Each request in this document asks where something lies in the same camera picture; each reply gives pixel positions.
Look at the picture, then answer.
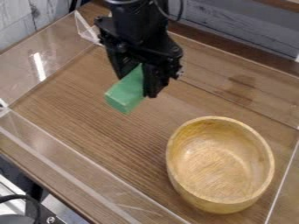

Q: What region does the green rectangular block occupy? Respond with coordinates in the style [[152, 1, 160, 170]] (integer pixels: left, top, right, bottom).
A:
[[104, 65, 145, 114]]

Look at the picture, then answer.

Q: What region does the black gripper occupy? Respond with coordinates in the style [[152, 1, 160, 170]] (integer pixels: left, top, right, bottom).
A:
[[94, 0, 183, 98]]

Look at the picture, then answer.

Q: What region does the brown wooden bowl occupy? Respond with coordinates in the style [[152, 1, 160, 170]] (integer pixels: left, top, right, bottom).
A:
[[165, 116, 276, 214]]

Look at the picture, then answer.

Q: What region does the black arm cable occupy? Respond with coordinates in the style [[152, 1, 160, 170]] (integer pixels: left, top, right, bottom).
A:
[[153, 0, 184, 23]]

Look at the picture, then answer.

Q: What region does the clear acrylic corner bracket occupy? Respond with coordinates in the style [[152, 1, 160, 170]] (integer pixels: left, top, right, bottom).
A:
[[73, 10, 101, 46]]

